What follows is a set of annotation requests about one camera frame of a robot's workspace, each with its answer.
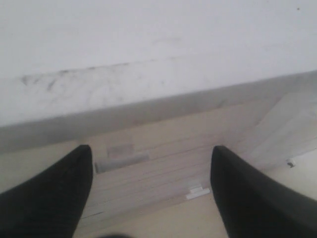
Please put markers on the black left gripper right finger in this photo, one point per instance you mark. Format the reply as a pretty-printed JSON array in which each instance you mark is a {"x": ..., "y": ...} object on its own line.
[{"x": 252, "y": 205}]

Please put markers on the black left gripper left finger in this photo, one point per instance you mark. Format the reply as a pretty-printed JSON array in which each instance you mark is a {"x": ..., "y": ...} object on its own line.
[{"x": 50, "y": 204}]

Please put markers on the clear plastic box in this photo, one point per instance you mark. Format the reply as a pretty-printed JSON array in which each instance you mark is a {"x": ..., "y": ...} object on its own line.
[
  {"x": 288, "y": 130},
  {"x": 155, "y": 162}
]

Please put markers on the white plastic drawer cabinet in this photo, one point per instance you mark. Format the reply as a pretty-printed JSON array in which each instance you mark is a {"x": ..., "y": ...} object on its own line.
[{"x": 71, "y": 70}]

